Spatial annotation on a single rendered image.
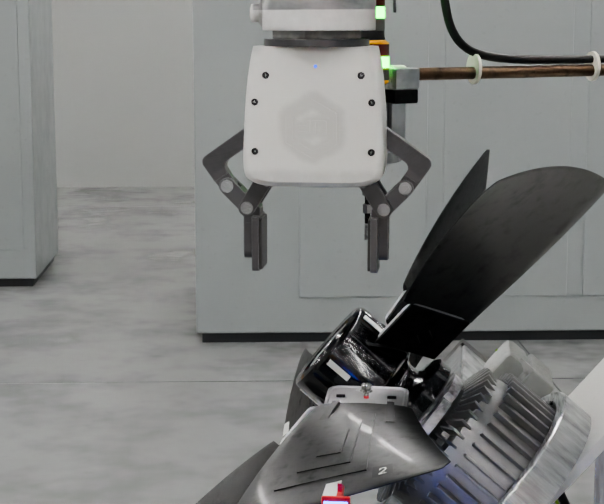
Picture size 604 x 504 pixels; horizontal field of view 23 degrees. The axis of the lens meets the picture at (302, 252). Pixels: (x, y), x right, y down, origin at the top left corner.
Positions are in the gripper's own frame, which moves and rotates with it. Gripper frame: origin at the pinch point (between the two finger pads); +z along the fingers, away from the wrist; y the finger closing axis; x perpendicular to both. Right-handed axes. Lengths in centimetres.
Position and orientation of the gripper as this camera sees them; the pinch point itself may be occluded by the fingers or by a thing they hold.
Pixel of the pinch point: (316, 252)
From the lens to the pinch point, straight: 106.1
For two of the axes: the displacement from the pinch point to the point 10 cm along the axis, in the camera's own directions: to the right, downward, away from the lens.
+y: 9.9, 0.2, -1.2
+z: 0.0, 9.9, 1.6
